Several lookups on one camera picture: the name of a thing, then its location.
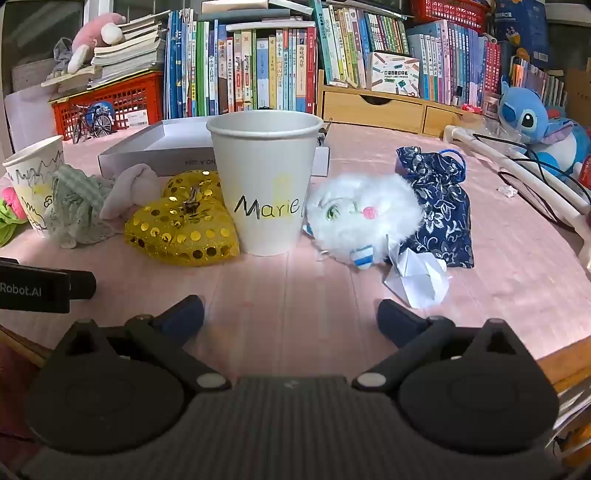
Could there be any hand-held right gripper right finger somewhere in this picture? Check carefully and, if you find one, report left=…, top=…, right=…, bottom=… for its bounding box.
left=352, top=299, right=536, bottom=393

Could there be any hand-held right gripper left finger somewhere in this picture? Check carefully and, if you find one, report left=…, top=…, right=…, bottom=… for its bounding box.
left=51, top=295, right=232, bottom=393

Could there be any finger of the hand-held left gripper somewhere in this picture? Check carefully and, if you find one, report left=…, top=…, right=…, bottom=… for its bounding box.
left=69, top=271, right=98, bottom=300

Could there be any pink and green plush toy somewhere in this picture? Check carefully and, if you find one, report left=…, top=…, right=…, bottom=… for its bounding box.
left=0, top=187, right=29, bottom=247

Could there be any green checked bunny cloth toy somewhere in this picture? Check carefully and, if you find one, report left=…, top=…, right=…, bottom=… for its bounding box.
left=44, top=164, right=161, bottom=250

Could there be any gold sequin heart pillow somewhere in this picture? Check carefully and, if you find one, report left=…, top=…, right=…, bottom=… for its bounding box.
left=124, top=170, right=241, bottom=267

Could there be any white fluffy plush toy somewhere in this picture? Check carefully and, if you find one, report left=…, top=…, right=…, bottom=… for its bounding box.
left=302, top=173, right=426, bottom=271

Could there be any grey metal tray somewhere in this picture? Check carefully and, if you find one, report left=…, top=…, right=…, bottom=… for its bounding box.
left=98, top=117, right=331, bottom=181

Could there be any white folded paper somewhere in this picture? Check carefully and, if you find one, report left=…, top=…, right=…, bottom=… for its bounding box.
left=383, top=244, right=451, bottom=309

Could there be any pink tablecloth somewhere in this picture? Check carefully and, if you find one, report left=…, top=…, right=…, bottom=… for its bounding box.
left=0, top=122, right=591, bottom=384

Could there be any white paper cup scribbled drawing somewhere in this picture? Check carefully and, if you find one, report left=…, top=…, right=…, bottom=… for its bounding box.
left=2, top=135, right=65, bottom=238

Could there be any white paper cup black lettering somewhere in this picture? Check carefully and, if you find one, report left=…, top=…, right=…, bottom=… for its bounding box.
left=206, top=109, right=324, bottom=257

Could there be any miniature black bicycle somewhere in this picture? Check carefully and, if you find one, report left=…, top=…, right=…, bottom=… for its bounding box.
left=69, top=104, right=114, bottom=145

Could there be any blue round fan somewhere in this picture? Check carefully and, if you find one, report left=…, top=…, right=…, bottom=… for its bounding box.
left=87, top=102, right=112, bottom=126

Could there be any red plastic crate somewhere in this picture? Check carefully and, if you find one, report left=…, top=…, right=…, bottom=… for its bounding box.
left=50, top=71, right=165, bottom=141

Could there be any wooden drawer organiser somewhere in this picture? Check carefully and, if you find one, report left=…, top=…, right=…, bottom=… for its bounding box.
left=316, top=69, right=483, bottom=139

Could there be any grey cloth toy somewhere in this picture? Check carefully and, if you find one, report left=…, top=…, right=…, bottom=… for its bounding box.
left=50, top=37, right=75, bottom=78

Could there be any stack of lying books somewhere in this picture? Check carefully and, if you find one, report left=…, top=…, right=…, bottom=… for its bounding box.
left=88, top=17, right=168, bottom=89

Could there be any blue alien plush toy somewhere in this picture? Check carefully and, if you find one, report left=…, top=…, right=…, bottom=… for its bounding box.
left=498, top=76, right=591, bottom=182

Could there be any white printed cardboard box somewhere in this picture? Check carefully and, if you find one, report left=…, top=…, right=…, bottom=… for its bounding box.
left=365, top=51, right=422, bottom=97

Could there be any pink and white plush toy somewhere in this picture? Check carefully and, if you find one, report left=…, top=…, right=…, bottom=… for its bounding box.
left=67, top=13, right=127, bottom=75

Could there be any row of tall standing books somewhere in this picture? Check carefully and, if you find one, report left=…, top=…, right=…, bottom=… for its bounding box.
left=164, top=8, right=319, bottom=119

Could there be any row of small shelf books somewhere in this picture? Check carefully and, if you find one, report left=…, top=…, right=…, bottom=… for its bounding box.
left=318, top=0, right=503, bottom=108

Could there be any red plastic basket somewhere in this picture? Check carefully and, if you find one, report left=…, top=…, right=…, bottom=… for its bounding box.
left=409, top=0, right=493, bottom=34

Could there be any dark blue printed box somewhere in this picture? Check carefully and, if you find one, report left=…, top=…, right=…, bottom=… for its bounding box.
left=492, top=0, right=551, bottom=70

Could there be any navy floral drawstring pouch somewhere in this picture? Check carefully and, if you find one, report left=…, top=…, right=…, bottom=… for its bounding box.
left=396, top=146, right=475, bottom=269

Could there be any white plastic pipe frame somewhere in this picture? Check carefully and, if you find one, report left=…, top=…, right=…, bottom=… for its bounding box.
left=443, top=124, right=591, bottom=273

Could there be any black cable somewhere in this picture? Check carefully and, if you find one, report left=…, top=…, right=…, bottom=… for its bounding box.
left=471, top=131, right=591, bottom=228

